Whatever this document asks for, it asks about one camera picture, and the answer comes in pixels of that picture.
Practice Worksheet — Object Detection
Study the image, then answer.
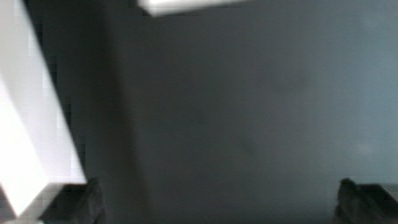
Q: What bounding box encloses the white U-shaped fence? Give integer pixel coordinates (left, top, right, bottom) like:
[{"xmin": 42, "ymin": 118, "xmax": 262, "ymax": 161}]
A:
[{"xmin": 0, "ymin": 0, "xmax": 87, "ymax": 216}]

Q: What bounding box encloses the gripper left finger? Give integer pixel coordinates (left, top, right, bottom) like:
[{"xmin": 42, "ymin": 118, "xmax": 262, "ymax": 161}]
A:
[{"xmin": 15, "ymin": 178, "xmax": 108, "ymax": 224}]

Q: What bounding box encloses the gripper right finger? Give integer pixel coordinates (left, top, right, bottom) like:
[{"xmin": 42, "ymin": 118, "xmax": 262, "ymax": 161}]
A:
[{"xmin": 332, "ymin": 178, "xmax": 398, "ymax": 224}]

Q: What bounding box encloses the white stool leg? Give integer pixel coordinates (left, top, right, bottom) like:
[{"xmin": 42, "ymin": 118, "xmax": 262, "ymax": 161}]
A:
[{"xmin": 136, "ymin": 0, "xmax": 245, "ymax": 17}]

